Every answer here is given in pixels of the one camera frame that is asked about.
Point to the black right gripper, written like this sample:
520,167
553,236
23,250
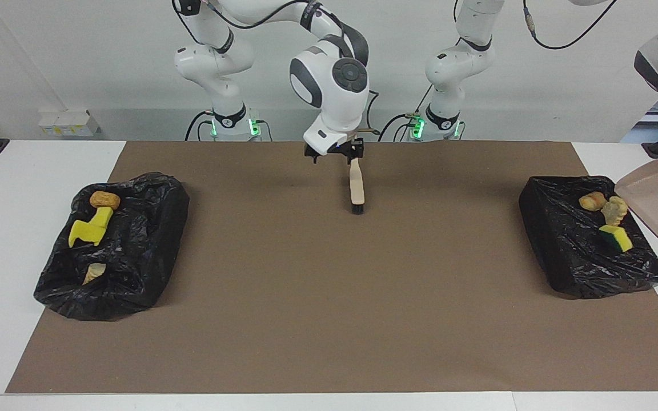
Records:
340,147

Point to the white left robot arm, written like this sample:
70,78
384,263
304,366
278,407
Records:
460,63

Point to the white wall socket box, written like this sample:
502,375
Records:
66,123

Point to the beige brush black bristles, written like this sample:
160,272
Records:
356,188

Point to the yellow green sponge piece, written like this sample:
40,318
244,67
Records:
614,235

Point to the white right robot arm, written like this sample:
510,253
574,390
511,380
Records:
334,91

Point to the pale bread piece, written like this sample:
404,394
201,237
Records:
614,210

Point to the taut black bag bin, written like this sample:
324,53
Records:
569,251

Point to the striped golden croissant piece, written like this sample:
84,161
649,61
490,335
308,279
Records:
592,201

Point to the pale croissant chunk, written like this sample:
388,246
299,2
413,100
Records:
93,273

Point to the brown bread roll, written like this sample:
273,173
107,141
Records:
104,200

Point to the brown paper mat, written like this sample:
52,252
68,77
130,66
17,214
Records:
306,354

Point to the crumpled black bag bin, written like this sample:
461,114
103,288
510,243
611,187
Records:
135,251

